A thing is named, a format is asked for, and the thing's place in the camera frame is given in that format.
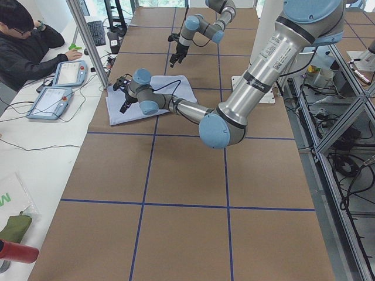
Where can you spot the light blue striped shirt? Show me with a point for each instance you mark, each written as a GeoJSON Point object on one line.
{"type": "Point", "coordinates": [151, 102]}

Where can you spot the lower blue teach pendant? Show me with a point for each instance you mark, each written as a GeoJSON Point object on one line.
{"type": "Point", "coordinates": [50, 103]}

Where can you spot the black keyboard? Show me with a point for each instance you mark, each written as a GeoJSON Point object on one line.
{"type": "Point", "coordinates": [97, 32]}

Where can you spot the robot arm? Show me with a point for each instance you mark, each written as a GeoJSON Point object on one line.
{"type": "Point", "coordinates": [300, 24]}
{"type": "Point", "coordinates": [196, 23]}

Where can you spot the upper blue teach pendant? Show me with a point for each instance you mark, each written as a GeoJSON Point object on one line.
{"type": "Point", "coordinates": [70, 74]}

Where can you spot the green folded cloth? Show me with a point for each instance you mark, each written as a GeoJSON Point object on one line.
{"type": "Point", "coordinates": [16, 228]}

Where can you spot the seated person in black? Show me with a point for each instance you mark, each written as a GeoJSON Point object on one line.
{"type": "Point", "coordinates": [24, 43]}

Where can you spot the packaged white Mini shirt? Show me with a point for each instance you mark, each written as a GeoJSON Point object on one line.
{"type": "Point", "coordinates": [15, 199]}

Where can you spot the blue teach pendant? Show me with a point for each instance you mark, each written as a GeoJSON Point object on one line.
{"type": "Point", "coordinates": [50, 103]}
{"type": "Point", "coordinates": [70, 74]}

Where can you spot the red bottle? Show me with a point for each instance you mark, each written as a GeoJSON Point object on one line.
{"type": "Point", "coordinates": [16, 252]}

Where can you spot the aluminium frame post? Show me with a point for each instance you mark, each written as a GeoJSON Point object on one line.
{"type": "Point", "coordinates": [88, 41]}

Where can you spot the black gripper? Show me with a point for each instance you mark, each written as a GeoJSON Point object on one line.
{"type": "Point", "coordinates": [129, 98]}
{"type": "Point", "coordinates": [180, 49]}

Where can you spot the green scissors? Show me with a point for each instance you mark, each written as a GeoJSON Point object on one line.
{"type": "Point", "coordinates": [74, 46]}

